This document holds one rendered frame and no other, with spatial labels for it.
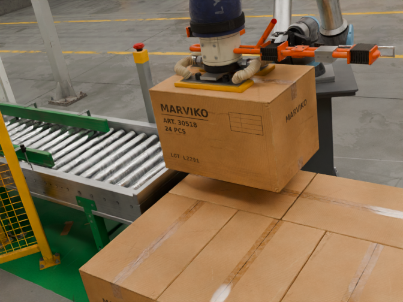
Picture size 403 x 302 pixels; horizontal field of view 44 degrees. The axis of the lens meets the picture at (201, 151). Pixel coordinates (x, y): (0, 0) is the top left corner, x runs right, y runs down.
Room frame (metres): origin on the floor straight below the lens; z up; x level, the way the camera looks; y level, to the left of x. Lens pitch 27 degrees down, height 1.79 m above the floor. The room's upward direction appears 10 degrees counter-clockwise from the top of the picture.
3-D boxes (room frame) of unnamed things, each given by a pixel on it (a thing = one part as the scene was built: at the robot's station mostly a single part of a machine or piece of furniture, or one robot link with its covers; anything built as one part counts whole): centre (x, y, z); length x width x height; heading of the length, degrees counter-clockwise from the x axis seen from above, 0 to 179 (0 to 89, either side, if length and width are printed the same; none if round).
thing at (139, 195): (2.27, 0.12, 0.58); 0.70 x 0.03 x 0.06; 142
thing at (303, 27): (2.08, -0.48, 1.20); 0.09 x 0.05 x 0.10; 52
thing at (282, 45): (1.90, -0.35, 1.20); 0.10 x 0.08 x 0.06; 141
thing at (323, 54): (1.77, -0.52, 1.20); 0.07 x 0.07 x 0.04; 51
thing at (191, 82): (1.99, -0.09, 1.09); 0.34 x 0.10 x 0.05; 51
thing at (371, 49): (1.68, -0.62, 1.20); 0.08 x 0.07 x 0.05; 51
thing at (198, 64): (2.06, -0.15, 1.13); 0.34 x 0.25 x 0.06; 51
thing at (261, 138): (2.04, -0.18, 0.87); 0.60 x 0.40 x 0.40; 50
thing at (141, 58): (3.02, 0.27, 0.50); 0.07 x 0.07 x 1.00; 52
